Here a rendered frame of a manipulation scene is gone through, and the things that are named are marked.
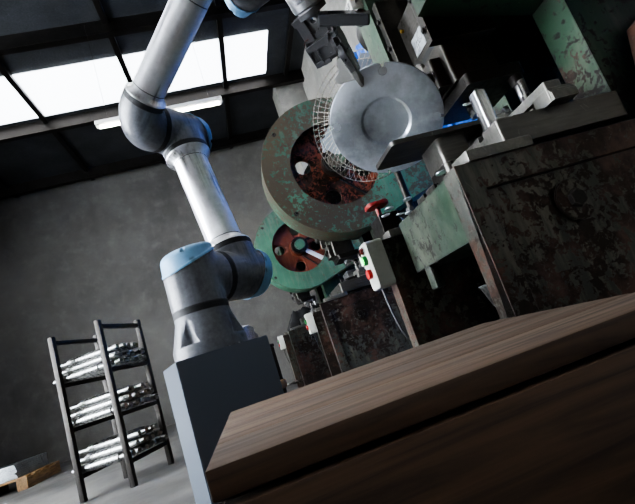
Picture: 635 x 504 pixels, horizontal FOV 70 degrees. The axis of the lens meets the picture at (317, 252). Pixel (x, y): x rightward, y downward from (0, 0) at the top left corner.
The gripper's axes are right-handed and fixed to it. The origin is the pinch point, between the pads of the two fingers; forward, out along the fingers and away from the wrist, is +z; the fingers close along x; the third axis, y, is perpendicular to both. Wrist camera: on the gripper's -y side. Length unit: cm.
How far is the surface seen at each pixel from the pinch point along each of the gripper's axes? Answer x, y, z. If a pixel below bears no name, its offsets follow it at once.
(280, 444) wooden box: 99, -5, -11
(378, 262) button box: 17.1, 17.6, 40.4
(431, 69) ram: -6.2, -14.5, 8.4
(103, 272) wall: -386, 589, 154
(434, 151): 9.8, -8.1, 21.1
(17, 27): -339, 335, -131
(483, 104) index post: 16.4, -22.1, 13.0
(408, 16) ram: -23.8, -14.0, -1.7
